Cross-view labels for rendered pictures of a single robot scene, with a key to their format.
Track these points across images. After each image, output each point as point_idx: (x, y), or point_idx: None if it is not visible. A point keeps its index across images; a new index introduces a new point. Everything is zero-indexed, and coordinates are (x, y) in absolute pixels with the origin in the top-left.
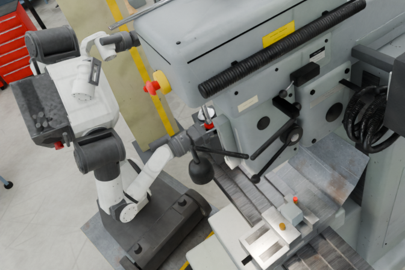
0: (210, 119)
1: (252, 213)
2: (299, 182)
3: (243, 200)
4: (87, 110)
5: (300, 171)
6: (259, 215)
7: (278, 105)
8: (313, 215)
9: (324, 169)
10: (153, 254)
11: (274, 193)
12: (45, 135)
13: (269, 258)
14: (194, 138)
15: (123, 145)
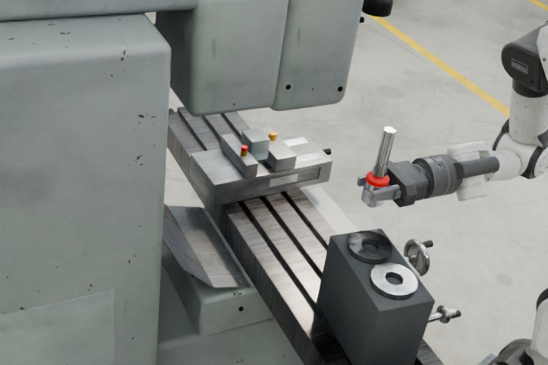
0: (374, 163)
1: (305, 208)
2: (208, 254)
3: (317, 226)
4: None
5: (198, 261)
6: (294, 210)
7: None
8: (226, 138)
9: (163, 224)
10: (493, 360)
11: (262, 222)
12: None
13: (295, 138)
14: (405, 161)
15: (505, 45)
